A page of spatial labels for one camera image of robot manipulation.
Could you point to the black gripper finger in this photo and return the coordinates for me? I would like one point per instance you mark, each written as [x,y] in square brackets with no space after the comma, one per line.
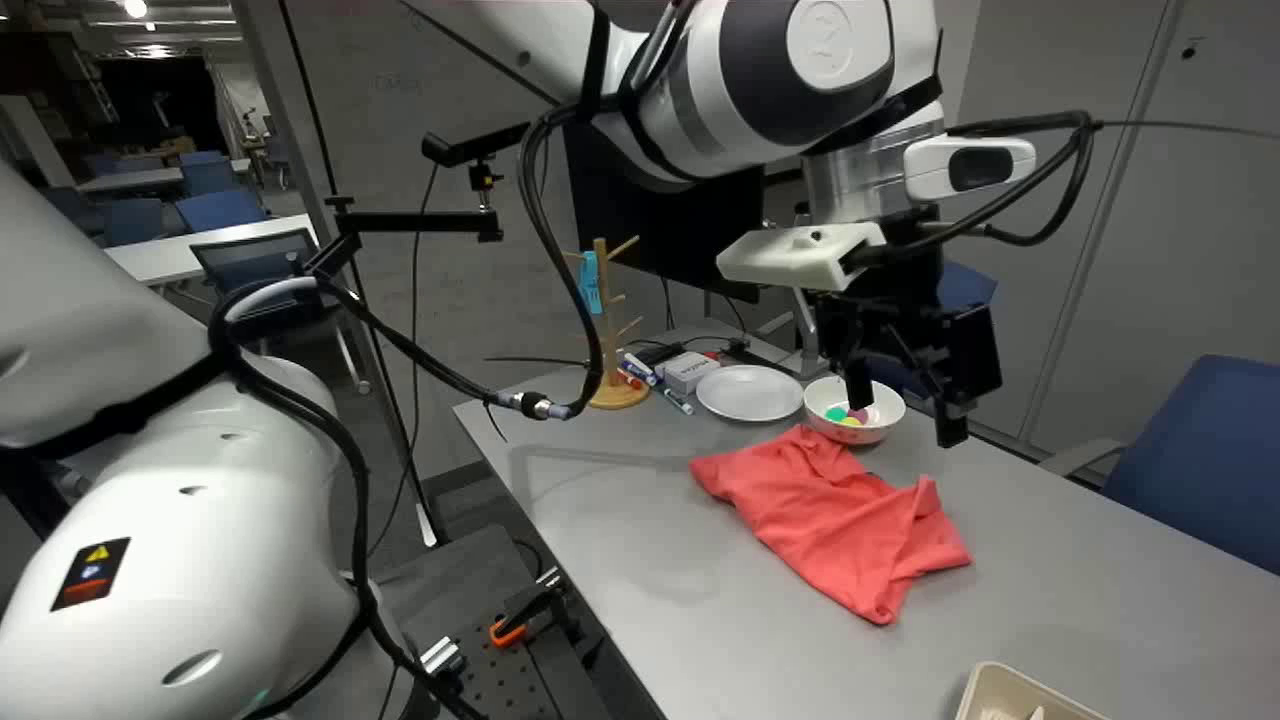
[861,387]
[948,421]

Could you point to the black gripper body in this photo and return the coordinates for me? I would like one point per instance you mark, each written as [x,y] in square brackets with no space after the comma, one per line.
[933,335]

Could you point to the coral red sweatshirt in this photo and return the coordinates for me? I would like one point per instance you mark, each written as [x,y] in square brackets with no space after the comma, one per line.
[825,515]

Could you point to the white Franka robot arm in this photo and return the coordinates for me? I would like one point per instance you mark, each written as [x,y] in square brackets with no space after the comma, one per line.
[161,586]

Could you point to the pink ball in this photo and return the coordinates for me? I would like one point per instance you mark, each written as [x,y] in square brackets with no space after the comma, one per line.
[861,418]

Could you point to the green ball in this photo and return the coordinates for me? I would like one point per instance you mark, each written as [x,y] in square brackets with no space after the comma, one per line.
[834,414]

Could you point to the white bowl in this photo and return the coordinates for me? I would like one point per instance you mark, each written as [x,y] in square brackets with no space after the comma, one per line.
[881,421]

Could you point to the white plate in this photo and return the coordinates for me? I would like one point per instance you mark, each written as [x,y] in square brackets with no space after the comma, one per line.
[748,395]

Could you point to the small white box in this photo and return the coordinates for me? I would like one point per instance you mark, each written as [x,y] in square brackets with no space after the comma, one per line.
[681,376]

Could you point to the wooden mug tree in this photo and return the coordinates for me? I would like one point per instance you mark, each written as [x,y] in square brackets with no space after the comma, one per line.
[618,351]

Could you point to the light grey cabinet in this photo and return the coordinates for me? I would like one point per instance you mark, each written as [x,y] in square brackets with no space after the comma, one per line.
[1145,203]

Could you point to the beige cutlery tray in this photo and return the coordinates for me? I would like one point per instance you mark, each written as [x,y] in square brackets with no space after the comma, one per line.
[1027,695]

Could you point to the teal item on mug tree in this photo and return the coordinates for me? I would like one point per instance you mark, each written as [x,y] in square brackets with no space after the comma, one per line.
[588,281]

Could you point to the orange clamp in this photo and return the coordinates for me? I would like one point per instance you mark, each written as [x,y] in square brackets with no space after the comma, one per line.
[512,627]

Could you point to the blue background chair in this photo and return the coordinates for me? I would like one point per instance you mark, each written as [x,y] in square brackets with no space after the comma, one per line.
[220,205]

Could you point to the white background desk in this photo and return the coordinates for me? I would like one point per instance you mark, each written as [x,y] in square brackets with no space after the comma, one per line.
[173,253]

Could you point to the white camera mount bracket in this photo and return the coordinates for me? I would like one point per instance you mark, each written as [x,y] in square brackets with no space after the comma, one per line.
[803,253]

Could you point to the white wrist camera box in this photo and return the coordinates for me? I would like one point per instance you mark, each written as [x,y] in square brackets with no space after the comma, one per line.
[982,167]

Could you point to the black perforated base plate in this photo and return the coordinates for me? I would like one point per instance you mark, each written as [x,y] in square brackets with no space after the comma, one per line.
[480,664]

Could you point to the black camera stand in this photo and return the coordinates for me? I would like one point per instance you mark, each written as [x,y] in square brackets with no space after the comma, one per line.
[400,223]

